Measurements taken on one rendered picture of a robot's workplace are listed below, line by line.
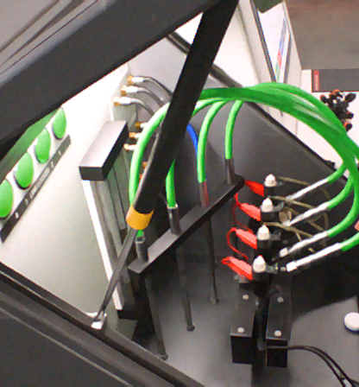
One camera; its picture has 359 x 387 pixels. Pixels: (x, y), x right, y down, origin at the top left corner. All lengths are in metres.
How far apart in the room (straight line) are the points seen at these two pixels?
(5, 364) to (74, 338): 0.10
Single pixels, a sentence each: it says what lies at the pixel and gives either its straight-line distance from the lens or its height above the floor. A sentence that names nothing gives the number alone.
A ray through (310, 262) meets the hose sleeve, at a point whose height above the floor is 1.13.
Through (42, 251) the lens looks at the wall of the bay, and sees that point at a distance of 0.78.
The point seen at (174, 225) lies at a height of 1.12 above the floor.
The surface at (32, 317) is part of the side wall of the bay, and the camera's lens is 0.56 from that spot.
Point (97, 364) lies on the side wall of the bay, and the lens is 0.59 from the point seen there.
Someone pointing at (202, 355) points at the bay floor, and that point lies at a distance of 1.15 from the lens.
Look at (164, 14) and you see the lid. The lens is 0.32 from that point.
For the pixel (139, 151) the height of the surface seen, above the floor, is 1.33.
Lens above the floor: 1.74
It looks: 37 degrees down
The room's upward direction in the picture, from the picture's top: 7 degrees counter-clockwise
